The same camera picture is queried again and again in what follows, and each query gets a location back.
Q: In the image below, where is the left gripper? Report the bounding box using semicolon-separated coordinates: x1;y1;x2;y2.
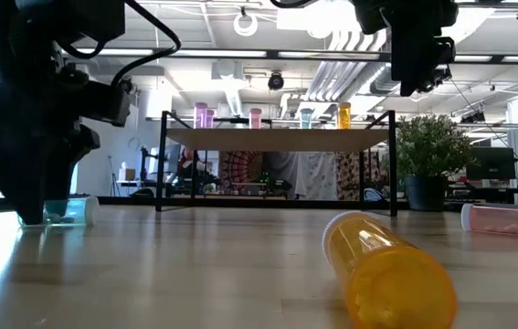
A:
0;68;104;226

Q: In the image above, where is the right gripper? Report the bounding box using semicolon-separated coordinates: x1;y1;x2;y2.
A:
389;30;457;98

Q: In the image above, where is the orange medicine bottle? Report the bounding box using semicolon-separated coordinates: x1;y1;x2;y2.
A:
336;101;353;131
321;210;460;329

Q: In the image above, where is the red medicine bottle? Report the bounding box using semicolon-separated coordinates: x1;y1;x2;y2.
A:
248;107;263;130
460;203;518;239

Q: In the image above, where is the potted green plant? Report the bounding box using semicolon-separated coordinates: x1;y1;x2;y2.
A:
379;113;479;212

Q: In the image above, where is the cardboard box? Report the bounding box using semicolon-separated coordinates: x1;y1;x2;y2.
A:
119;162;137;183

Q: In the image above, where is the black computer monitor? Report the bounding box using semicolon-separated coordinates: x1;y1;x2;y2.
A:
465;145;517;182

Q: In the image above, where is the floral patterned hanging cloth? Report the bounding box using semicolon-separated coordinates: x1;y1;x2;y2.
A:
335;152;364;201

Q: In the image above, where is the grey computer monitor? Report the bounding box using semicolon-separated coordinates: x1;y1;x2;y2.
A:
148;144;182;182

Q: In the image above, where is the white patterned hanging cloth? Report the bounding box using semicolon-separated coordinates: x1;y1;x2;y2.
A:
306;152;340;201

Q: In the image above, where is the person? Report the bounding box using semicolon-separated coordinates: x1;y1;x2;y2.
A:
179;146;218;186

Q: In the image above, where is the overhead LED light bar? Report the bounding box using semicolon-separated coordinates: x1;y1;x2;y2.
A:
59;45;518;65

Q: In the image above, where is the mandala patterned tapestry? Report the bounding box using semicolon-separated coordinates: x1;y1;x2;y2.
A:
218;151;264;196

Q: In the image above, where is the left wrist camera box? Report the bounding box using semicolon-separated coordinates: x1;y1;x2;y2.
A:
79;80;132;128

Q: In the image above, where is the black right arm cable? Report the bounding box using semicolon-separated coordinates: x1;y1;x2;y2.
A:
269;0;319;9

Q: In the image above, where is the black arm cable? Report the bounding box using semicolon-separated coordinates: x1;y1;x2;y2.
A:
55;0;184;88
269;0;319;9

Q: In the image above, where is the white ring light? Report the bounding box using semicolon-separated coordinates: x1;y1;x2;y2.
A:
233;11;259;37

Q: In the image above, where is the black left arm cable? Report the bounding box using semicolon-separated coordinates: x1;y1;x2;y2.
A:
55;0;184;88

